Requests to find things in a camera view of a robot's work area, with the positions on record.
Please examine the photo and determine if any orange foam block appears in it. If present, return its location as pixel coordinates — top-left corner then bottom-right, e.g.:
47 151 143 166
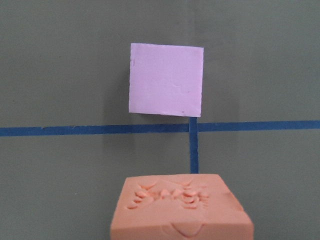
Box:
110 174 254 240

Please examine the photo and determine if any pink foam block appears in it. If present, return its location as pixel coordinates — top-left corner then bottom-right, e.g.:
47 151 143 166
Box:
128 43 204 117

